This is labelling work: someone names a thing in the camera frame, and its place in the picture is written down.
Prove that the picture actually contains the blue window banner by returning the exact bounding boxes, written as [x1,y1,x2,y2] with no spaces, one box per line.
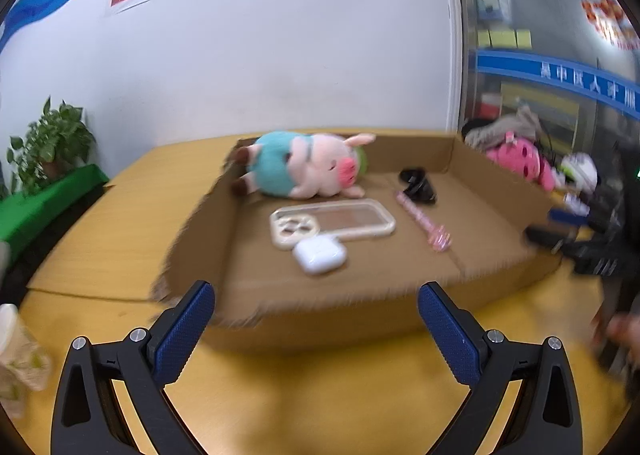
[475,49,640,117]

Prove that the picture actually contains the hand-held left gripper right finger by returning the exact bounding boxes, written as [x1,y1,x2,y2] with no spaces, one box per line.
[417,281,586,455]

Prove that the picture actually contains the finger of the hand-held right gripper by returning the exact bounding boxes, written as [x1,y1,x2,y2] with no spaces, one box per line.
[547,208,592,231]
[524,224,582,254]

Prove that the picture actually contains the grey patterned cloth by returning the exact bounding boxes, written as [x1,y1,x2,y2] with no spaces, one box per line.
[462,105,543,151]

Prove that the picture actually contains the brown cardboard box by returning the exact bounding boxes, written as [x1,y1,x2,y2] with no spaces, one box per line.
[150,132,566,353]

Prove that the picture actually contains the pink pig plush toy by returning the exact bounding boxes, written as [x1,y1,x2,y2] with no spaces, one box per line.
[231,131,377,200]

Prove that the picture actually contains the green board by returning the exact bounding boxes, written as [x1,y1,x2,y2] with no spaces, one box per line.
[0,164,110,261]

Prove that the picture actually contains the clear plastic cup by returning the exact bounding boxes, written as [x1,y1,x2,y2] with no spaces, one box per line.
[0,304,52,418]

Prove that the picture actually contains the white green toy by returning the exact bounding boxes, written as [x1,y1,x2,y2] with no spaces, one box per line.
[560,152,599,193]

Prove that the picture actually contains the person's right hand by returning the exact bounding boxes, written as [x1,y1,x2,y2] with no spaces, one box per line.
[606,312,640,376]

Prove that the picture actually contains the black sunglasses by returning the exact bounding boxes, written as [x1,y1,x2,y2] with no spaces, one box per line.
[398,167,437,206]

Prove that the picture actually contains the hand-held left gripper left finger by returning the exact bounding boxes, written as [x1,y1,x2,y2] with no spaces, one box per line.
[50,280,216,455]

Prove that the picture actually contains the white earbuds case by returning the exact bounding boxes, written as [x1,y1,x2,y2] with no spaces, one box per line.
[292,236,348,277]

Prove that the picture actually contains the bright pink plush toy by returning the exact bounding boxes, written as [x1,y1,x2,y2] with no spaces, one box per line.
[486,136,563,192]

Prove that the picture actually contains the green potted plant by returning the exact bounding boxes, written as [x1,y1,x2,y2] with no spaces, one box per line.
[6,96,97,196]

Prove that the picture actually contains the pink transparent pen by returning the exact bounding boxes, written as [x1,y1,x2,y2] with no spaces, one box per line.
[396,191,452,255]

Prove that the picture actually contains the white clear phone case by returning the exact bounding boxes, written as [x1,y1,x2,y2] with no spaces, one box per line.
[270,199,397,250]

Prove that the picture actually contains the red round window sticker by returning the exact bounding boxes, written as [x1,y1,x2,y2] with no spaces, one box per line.
[580,0,640,51]

